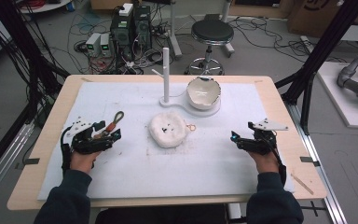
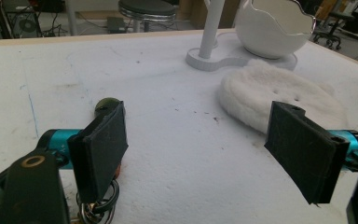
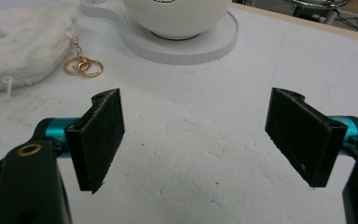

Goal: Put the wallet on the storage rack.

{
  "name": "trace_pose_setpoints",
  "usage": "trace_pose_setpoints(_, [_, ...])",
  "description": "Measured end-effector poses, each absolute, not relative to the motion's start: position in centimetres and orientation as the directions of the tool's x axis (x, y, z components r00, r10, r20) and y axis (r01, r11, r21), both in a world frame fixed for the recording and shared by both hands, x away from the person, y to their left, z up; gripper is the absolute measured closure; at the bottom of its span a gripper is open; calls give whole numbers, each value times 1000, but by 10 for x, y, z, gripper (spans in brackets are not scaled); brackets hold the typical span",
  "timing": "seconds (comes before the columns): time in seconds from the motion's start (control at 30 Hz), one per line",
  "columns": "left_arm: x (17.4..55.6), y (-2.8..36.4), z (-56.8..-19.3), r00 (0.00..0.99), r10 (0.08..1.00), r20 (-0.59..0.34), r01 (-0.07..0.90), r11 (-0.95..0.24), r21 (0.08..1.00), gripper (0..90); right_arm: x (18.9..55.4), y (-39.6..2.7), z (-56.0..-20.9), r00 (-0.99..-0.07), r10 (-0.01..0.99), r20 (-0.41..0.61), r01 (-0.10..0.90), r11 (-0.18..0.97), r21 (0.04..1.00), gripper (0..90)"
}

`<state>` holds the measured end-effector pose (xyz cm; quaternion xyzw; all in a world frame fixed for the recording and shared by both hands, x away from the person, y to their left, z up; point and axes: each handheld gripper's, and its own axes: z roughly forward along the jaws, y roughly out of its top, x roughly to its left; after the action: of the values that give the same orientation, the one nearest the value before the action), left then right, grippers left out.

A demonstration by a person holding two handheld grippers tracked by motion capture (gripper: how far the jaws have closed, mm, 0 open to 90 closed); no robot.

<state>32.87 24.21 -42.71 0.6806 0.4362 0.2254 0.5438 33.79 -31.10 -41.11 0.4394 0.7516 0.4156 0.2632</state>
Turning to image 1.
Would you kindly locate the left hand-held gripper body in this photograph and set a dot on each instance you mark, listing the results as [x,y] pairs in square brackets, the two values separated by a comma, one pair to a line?
[84,141]

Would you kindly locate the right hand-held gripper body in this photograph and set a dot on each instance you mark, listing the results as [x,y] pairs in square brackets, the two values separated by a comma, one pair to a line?
[262,140]

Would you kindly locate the person's left hand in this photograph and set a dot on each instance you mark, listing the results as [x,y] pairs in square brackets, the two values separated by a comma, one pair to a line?
[82,161]

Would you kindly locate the person's right hand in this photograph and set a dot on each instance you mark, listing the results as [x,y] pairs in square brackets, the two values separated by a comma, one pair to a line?
[265,163]

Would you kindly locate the white table mat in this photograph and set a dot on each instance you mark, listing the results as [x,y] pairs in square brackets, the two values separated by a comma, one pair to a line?
[136,174]

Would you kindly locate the black tape piece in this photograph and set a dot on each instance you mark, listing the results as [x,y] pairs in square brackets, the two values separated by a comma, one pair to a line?
[309,160]
[31,161]

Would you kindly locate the white fluffy plush pouch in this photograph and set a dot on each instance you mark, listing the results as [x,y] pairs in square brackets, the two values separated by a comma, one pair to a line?
[167,130]

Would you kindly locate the white shell-shaped bowl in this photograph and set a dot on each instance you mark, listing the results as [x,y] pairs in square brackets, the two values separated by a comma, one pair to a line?
[203,91]

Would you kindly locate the thin wooden stick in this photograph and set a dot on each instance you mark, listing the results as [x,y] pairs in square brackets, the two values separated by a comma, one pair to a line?
[302,184]

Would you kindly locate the person's dark clothed legs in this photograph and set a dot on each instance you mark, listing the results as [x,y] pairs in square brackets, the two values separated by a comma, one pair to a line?
[161,215]

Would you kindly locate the white floor board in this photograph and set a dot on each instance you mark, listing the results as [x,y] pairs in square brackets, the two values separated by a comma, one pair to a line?
[345,105]

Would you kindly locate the grey power supply unit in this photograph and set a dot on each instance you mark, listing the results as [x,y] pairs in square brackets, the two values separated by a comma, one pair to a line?
[93,43]
[105,43]

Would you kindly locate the black computer tower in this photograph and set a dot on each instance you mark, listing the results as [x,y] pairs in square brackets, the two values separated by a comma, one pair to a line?
[142,25]
[121,32]

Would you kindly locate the black round stool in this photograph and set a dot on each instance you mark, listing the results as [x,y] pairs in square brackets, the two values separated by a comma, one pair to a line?
[212,32]

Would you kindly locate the white power strip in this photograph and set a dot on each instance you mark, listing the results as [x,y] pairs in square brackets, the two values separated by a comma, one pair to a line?
[307,43]

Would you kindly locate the white box on tower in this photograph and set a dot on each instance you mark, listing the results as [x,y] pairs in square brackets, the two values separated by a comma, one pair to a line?
[126,9]

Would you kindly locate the cardboard box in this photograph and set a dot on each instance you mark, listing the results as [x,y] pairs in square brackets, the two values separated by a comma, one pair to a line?
[326,15]

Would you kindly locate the aluminium rail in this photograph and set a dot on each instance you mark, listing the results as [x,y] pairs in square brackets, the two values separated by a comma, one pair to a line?
[320,168]
[3,161]

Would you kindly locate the white stand with post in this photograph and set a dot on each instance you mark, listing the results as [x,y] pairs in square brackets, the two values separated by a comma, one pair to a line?
[166,77]

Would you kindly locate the black metal frame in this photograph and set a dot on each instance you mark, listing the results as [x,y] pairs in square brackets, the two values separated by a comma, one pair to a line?
[21,46]
[320,56]

